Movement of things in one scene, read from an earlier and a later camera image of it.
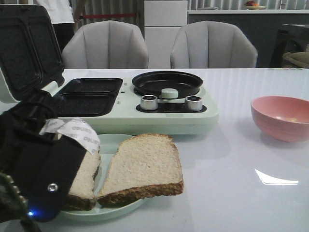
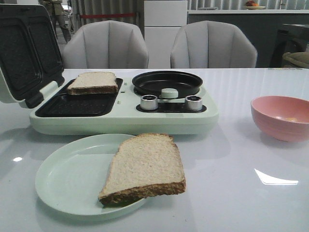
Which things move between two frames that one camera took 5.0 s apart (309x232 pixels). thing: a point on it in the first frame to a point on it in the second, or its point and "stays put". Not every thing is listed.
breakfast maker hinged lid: (31, 56) stays put
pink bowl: (284, 118) stays put
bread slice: (144, 166) stays put
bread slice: (81, 196) to (93, 83)
